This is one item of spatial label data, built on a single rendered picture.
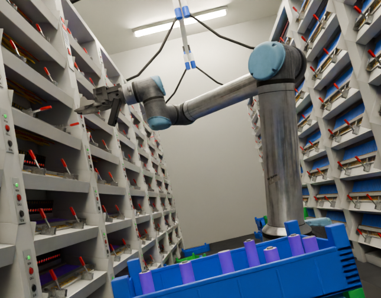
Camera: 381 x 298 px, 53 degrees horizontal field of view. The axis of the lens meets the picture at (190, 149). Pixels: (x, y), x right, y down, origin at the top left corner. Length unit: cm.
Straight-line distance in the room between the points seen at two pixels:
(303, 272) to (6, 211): 77
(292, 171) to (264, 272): 70
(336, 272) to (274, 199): 67
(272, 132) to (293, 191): 19
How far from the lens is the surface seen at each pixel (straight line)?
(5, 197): 107
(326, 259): 53
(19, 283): 107
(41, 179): 128
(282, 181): 117
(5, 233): 107
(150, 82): 158
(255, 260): 66
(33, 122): 133
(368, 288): 152
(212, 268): 69
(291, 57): 121
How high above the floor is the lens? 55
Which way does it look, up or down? 8 degrees up
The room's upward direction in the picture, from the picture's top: 13 degrees counter-clockwise
